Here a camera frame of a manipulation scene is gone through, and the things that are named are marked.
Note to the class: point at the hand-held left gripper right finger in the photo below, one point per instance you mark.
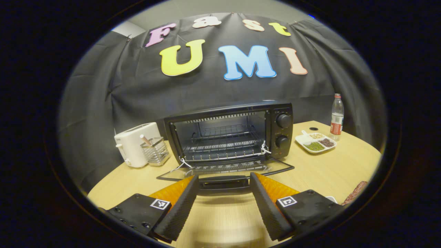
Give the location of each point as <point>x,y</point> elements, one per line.
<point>267,210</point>

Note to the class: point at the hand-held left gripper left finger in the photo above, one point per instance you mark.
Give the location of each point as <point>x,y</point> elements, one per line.
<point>181,210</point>

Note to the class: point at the red raw steak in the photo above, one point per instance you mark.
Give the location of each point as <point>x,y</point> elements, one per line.
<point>355,193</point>

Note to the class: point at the black electric oven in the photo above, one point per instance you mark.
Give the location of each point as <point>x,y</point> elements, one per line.
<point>227,108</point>

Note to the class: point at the white rectangular plate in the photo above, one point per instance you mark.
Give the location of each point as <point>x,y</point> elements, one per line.
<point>331,199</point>

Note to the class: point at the white divided dish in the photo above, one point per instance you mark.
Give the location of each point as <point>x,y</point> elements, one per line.
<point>301,139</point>

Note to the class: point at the pile of green beans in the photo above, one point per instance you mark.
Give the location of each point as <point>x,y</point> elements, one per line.
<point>314,146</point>

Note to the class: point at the white toaster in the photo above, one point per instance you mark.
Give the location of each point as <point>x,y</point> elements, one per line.
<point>132,144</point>

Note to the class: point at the pile of pale beans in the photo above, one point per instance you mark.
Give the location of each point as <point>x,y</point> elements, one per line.
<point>316,135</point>

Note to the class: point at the pile of dark red beans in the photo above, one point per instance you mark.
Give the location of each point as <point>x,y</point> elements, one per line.
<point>326,142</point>

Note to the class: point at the clear plastic water bottle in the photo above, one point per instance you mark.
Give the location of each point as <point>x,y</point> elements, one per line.
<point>337,120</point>

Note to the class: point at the black backdrop cloth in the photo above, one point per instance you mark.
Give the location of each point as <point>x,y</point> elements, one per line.
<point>137,89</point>

